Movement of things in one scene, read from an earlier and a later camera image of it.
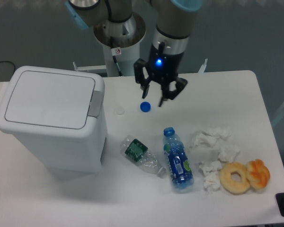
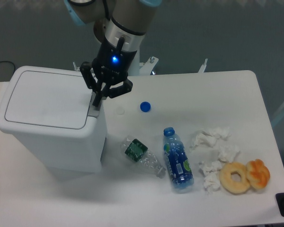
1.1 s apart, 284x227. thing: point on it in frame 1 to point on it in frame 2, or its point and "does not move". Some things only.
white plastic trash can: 61,111 does not move
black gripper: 162,67 to 111,65
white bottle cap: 120,111 does not move
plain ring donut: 232,187 does not move
